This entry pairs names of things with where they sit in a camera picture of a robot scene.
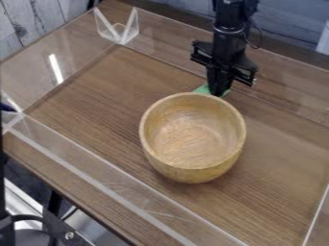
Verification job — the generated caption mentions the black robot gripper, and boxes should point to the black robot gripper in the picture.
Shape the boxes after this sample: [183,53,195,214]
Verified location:
[190,24,258,96]

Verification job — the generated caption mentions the green rectangular block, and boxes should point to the green rectangular block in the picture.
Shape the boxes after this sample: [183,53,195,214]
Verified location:
[194,84,230,98]

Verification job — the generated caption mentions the light wooden bowl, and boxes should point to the light wooden bowl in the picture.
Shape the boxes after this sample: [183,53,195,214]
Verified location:
[139,92,248,184]

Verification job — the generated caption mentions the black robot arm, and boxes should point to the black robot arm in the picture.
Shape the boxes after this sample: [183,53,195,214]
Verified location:
[190,0,258,97]

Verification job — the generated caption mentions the black table leg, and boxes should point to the black table leg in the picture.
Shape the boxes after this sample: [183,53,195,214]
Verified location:
[48,191,63,216]

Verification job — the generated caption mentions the clear acrylic tray enclosure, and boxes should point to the clear acrylic tray enclosure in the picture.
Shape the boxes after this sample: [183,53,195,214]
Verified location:
[0,2,329,246]

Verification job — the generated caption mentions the black metal bracket with screw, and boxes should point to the black metal bracket with screw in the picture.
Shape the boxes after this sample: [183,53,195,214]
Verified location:
[43,210,95,246]

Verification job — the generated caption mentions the black cable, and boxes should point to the black cable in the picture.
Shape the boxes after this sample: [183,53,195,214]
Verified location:
[8,213,60,246]

